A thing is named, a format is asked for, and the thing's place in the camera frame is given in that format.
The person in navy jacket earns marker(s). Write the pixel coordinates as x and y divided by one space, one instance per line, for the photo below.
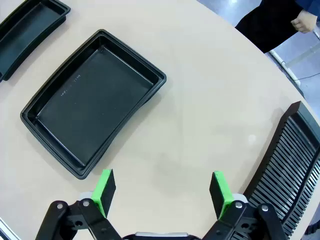
267 25

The black slotted PCB rack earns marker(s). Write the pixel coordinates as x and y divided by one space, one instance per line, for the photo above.
287 162

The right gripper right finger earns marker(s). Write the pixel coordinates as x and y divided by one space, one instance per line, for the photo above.
221 192

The person's right hand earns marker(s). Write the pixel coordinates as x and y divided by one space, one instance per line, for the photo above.
303 22

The person's right forearm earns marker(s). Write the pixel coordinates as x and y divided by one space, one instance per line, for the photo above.
310 4

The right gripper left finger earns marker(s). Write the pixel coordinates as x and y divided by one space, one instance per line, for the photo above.
102 190

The black ESD tray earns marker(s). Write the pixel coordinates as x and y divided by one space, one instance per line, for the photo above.
92 107
22 37

